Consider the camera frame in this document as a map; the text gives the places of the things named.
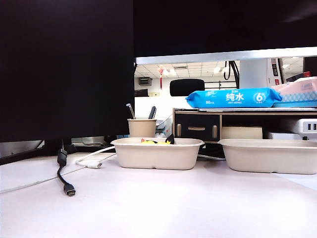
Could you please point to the yellow Pikachu doll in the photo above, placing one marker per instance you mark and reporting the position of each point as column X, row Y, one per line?
column 170, row 139

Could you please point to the white flat box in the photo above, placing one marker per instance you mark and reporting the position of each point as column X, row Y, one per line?
column 283, row 135

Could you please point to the beige paper cup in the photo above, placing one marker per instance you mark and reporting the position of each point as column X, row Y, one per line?
column 141, row 128

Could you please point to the grey wall-mounted box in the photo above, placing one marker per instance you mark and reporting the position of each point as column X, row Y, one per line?
column 144, row 81

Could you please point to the black monitor silver bezel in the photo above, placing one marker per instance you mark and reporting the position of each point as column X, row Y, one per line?
column 223, row 24

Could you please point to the red Chinese knot ornament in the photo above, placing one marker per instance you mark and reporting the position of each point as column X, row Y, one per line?
column 161, row 74

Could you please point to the silver-tipped pen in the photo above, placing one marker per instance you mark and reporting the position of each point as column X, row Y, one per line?
column 131, row 112

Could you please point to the pink tissue pack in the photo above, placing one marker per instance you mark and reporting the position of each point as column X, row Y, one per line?
column 298, row 89

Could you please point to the black wooden desk organizer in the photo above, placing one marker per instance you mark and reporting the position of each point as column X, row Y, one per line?
column 196, row 124

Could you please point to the white power strip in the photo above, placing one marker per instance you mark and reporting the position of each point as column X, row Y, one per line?
column 308, row 126

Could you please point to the beige cardboard box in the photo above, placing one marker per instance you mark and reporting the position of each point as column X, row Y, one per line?
column 241, row 132

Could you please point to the blue wet wipes pack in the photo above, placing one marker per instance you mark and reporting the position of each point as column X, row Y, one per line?
column 234, row 97

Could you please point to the black office chair headrest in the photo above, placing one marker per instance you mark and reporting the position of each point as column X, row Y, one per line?
column 187, row 87

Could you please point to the large black monitor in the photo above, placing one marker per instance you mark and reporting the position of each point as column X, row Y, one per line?
column 64, row 74

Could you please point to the beige paper pulp box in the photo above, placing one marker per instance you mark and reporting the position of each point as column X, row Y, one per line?
column 156, row 156
column 275, row 158

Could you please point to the white paper sheets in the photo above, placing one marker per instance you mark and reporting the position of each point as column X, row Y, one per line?
column 307, row 181

